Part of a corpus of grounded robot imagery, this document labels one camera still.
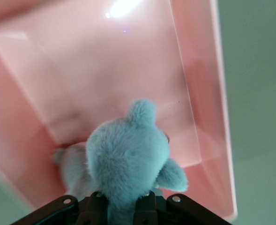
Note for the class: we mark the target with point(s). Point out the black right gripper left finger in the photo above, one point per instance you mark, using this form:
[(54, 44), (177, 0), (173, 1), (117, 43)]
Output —
[(81, 213)]

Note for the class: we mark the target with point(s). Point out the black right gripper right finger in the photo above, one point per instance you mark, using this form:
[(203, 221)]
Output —
[(166, 213)]

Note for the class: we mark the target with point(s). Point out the small grey plush toy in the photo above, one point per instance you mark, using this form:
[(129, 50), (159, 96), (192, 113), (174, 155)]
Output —
[(74, 168)]

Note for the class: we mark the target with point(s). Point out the large grey plush toy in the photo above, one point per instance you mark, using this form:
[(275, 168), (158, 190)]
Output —
[(128, 159)]

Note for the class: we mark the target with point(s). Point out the pink plastic box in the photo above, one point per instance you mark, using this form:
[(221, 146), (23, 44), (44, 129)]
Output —
[(105, 70)]

